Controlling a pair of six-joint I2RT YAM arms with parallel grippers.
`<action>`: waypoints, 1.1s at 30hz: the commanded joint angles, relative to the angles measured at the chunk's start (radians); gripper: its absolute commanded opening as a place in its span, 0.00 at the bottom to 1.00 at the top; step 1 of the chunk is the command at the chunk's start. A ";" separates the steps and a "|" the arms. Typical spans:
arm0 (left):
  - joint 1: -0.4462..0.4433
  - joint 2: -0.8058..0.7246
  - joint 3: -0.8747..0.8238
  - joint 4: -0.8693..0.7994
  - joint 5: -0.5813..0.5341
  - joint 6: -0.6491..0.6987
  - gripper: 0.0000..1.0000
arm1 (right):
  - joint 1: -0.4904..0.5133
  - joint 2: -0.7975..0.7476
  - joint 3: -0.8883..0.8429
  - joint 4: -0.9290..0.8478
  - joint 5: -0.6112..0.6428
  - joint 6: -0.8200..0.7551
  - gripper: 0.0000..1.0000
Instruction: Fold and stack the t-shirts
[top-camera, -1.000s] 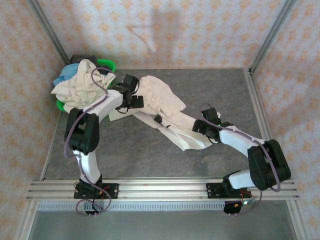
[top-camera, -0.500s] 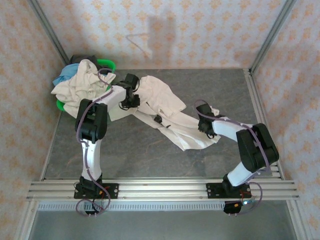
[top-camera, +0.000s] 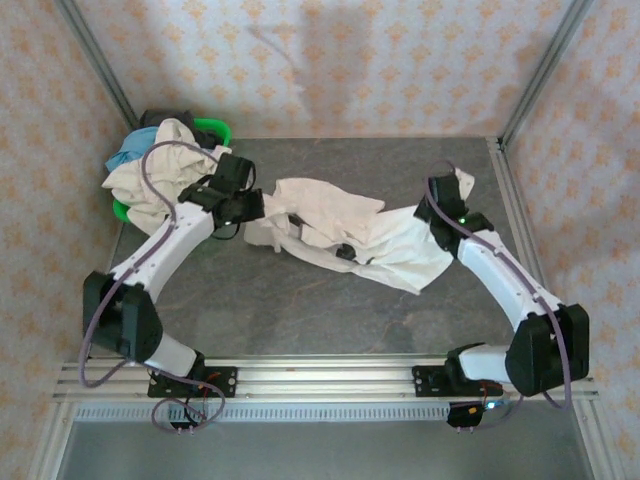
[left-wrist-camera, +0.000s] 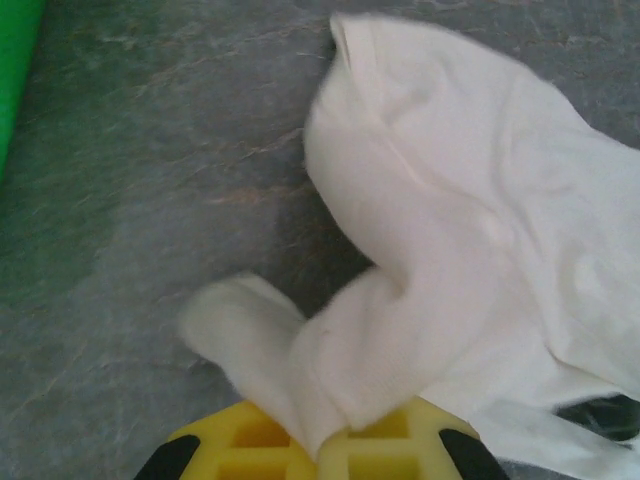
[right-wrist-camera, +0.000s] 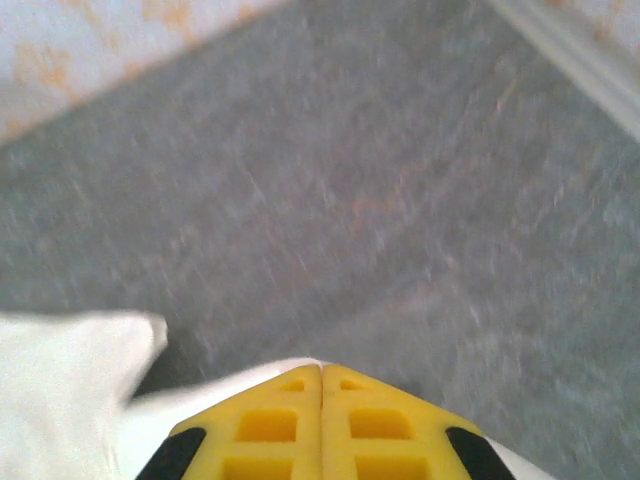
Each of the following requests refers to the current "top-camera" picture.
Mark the white t-shirt with black print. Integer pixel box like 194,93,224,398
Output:
243,168,477,296

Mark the green plastic laundry basket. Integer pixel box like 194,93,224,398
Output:
112,116,234,224

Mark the blue crumpled t-shirt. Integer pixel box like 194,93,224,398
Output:
103,127,161,174

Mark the dark grey crumpled t-shirt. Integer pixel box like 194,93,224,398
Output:
137,107,199,134

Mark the patterned backdrop curtain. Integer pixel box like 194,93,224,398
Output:
0,0,640,480

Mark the black controller box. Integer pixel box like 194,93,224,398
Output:
446,402,485,432

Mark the aluminium side rail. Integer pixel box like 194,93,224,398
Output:
487,135,571,360

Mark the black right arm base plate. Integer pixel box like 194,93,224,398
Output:
412,364,501,399

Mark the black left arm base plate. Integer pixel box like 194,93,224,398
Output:
147,366,238,399

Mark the aluminium mounting rail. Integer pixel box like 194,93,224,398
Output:
52,355,600,401

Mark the aluminium frame post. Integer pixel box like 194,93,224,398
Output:
57,0,140,131
499,0,596,146

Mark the slotted grey cable duct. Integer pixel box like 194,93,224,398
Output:
73,403,451,425

